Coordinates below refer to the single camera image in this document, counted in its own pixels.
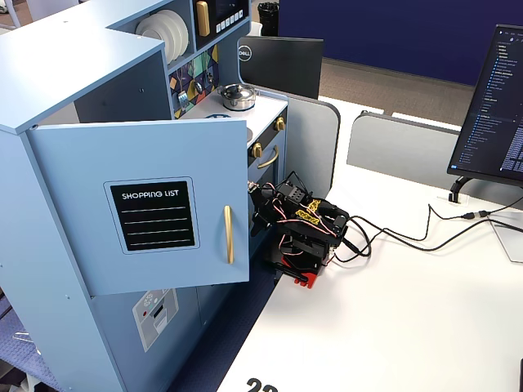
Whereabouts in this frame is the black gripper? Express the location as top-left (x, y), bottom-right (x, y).
top-left (251, 182), bottom-right (288, 238)

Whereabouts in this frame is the blue cabinet door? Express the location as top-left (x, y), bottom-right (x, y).
top-left (25, 118), bottom-right (251, 297)

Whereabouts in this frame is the red table clamp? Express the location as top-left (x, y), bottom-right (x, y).
top-left (293, 267), bottom-right (320, 290)

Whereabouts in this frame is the gray desk divider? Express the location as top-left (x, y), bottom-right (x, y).
top-left (346, 110), bottom-right (523, 201)
top-left (255, 85), bottom-right (342, 197)

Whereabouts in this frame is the black shopping list board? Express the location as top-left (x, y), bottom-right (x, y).
top-left (103, 176), bottom-right (201, 256)

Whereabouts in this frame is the silver pot with lid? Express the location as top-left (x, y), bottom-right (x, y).
top-left (216, 83), bottom-right (259, 111)

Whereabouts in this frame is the toy spatula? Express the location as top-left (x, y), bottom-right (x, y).
top-left (177, 69), bottom-right (190, 110)

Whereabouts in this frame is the toy ladle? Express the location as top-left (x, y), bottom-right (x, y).
top-left (190, 60), bottom-right (204, 96)

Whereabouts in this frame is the black Dell monitor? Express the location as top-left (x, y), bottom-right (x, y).
top-left (237, 35), bottom-right (324, 101)

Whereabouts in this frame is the colourful patterned backsplash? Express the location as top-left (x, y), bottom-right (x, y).
top-left (168, 43), bottom-right (221, 120)

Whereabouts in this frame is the white plate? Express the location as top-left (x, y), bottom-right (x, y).
top-left (157, 8), bottom-right (190, 58)
top-left (136, 15), bottom-right (172, 65)
top-left (149, 11), bottom-right (184, 62)

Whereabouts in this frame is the black trash bin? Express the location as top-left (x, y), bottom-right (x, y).
top-left (257, 2), bottom-right (280, 38)

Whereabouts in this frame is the black toy microwave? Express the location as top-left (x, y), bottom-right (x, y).
top-left (191, 0), bottom-right (251, 52)

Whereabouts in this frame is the silver laptop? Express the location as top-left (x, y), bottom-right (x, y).
top-left (489, 220), bottom-right (523, 264)

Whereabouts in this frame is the black monitor showing code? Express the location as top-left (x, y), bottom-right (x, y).
top-left (447, 23), bottom-right (523, 185)

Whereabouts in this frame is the blue toy kitchen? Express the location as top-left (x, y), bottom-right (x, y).
top-left (0, 0), bottom-right (291, 392)

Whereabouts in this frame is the gold door handle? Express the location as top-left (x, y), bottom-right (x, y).
top-left (223, 205), bottom-right (235, 265)

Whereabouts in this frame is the gold oven handle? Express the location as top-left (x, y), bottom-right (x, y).
top-left (256, 145), bottom-right (280, 170)

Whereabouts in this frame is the black cable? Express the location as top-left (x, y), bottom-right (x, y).
top-left (338, 218), bottom-right (523, 262)
top-left (345, 203), bottom-right (523, 242)

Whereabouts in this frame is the gold microwave handle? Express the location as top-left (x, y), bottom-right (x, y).
top-left (195, 1), bottom-right (212, 38)

